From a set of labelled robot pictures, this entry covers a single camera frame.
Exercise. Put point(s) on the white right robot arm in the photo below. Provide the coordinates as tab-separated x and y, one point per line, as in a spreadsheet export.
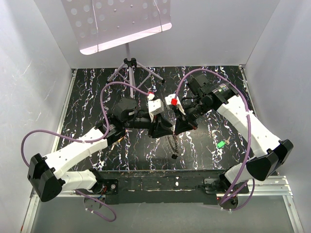
270	152

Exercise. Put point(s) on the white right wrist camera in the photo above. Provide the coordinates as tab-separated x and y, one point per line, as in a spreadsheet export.
172	101

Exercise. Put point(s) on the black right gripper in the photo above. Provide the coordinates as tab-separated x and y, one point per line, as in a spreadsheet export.
184	124

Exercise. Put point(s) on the yellow tagged key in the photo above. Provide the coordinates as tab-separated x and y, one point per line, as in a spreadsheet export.
117	142

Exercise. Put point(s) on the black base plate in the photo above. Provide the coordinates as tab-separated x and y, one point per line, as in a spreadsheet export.
160	186

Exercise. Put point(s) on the perforated music stand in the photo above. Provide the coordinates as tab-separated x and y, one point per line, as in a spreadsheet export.
100	25

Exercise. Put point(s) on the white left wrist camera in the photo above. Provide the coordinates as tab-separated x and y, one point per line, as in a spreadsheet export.
155	107

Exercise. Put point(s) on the aluminium frame rail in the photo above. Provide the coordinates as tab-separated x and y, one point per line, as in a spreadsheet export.
273	186

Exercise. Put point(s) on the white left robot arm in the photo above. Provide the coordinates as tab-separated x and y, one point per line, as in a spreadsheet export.
50	174

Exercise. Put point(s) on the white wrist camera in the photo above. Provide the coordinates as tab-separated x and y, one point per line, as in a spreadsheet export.
155	107
172	101

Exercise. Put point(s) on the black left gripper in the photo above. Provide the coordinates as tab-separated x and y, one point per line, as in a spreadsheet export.
160	126

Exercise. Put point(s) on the green tagged key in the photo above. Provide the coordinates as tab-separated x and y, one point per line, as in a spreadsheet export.
222	143

